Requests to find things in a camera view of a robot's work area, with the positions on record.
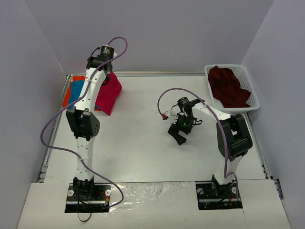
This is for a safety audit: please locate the magenta t shirt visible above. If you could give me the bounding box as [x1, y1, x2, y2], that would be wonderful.
[94, 72, 122, 116]

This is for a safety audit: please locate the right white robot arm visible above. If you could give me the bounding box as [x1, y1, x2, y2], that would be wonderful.
[168, 97, 253, 197]

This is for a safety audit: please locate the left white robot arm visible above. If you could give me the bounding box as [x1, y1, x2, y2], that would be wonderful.
[66, 45, 114, 199]

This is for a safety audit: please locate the orange folded t shirt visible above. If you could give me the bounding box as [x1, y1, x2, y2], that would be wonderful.
[62, 75, 101, 112]

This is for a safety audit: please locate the blue folded t shirt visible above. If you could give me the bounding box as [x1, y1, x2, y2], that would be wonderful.
[66, 80, 84, 104]

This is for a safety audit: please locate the dark red t shirt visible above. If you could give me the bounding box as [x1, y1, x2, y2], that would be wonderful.
[208, 66, 251, 108]

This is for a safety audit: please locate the white plastic basket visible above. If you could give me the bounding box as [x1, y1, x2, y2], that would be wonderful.
[204, 64, 260, 114]

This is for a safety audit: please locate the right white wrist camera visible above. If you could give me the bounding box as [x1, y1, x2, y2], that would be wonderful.
[171, 113, 181, 124]

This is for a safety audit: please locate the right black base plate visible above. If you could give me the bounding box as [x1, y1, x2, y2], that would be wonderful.
[195, 181, 243, 210]

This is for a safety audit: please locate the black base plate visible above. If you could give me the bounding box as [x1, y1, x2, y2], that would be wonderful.
[65, 184, 111, 213]
[195, 181, 243, 210]

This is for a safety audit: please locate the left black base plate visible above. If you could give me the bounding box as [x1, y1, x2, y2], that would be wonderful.
[65, 184, 111, 213]

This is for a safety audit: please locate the thin black cable loop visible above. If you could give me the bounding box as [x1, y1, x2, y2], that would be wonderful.
[77, 202, 93, 223]

